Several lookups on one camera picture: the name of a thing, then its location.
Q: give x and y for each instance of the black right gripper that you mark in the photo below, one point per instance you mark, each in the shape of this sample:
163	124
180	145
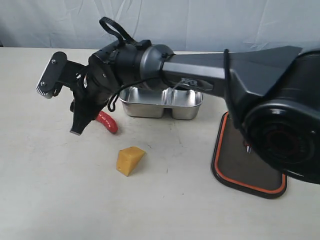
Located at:
94	85

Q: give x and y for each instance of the red toy sausage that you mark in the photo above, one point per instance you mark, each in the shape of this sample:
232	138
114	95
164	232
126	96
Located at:
107	121

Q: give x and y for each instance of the stainless steel lunch box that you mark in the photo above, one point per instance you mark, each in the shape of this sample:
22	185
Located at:
143	103

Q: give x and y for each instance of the yellow toy cheese wedge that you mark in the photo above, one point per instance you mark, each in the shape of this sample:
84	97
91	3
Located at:
128	159

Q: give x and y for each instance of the dark lid with orange seal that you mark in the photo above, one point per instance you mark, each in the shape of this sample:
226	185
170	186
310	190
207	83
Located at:
237	166

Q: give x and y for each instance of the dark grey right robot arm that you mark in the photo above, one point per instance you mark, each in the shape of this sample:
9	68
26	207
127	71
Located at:
273	95

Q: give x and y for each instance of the blue-grey backdrop cloth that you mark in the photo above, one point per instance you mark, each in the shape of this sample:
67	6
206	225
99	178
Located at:
183	25

